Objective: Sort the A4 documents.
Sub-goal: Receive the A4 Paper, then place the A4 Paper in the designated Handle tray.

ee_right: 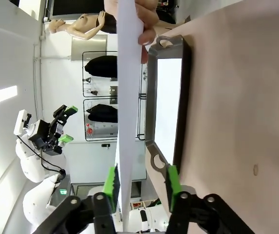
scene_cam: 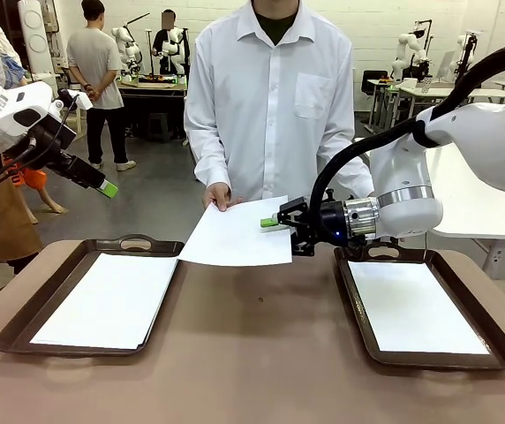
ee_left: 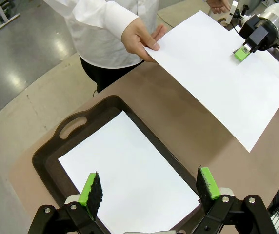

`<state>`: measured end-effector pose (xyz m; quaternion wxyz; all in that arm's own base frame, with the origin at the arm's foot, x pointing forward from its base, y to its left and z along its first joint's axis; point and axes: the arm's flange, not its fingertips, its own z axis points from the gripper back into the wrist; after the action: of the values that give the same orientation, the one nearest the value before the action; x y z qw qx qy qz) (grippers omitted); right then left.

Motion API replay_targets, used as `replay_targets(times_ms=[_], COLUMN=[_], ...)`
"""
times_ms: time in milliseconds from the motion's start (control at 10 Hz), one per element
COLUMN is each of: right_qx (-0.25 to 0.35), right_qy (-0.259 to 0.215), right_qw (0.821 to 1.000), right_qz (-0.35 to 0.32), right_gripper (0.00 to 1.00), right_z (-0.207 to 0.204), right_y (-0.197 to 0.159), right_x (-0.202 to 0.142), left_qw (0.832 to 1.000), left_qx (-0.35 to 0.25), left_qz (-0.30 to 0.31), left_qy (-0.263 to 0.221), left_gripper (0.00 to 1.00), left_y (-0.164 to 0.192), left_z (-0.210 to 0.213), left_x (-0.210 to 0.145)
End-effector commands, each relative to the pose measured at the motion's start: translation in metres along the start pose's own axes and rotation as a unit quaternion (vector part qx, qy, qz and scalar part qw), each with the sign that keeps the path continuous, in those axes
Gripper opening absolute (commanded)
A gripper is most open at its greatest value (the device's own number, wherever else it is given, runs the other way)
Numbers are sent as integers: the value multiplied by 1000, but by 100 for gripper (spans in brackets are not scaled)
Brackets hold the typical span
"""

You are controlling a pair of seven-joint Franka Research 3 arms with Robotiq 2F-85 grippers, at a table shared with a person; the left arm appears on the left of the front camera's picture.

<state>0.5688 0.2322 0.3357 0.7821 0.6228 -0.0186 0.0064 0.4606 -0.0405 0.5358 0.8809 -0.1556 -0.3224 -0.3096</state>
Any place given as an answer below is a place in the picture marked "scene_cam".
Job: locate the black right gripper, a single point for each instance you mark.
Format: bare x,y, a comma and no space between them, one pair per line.
334,221

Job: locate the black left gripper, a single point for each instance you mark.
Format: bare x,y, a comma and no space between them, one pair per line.
51,143

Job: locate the person's left forearm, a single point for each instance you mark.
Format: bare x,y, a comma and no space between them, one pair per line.
354,176

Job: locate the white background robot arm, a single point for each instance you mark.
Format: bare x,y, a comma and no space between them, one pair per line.
461,44
400,57

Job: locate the person's right forearm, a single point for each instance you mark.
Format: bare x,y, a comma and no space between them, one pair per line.
210,168

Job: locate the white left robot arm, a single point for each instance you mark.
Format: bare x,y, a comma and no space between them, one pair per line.
14,110

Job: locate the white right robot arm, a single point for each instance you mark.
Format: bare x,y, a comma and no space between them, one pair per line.
407,168

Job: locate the person's right hand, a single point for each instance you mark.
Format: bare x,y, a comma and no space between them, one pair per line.
219,194

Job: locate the small black stool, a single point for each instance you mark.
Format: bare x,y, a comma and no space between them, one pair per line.
159,126

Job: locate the wood-top background table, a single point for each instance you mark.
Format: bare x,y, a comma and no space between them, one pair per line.
155,86

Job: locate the man in grey t-shirt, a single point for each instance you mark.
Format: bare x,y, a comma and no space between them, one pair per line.
93,62

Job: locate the person in white shirt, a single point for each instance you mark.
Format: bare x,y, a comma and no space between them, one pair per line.
274,110

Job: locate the brown plastic serving tray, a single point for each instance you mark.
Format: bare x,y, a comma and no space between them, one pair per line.
433,257
49,296

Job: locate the white background humanoid robot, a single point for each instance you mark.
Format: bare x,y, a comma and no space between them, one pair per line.
179,48
126,48

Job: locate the thin black light stand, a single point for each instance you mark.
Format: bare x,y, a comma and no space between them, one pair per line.
149,53

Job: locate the person in black shirt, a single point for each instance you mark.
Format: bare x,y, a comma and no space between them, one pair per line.
164,48

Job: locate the white tower air conditioner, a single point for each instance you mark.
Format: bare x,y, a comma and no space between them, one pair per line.
36,40

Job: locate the black desk chair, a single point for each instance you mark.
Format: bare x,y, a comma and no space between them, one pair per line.
374,79

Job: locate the large white table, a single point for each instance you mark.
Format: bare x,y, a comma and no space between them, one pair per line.
469,203

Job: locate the long white desk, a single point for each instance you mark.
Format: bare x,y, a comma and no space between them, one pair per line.
411,90

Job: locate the patterned paper cup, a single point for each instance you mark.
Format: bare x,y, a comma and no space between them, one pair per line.
426,86

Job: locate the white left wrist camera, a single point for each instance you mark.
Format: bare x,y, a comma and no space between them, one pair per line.
80,100

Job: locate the black camera pole stand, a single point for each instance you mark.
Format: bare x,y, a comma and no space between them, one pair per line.
470,48

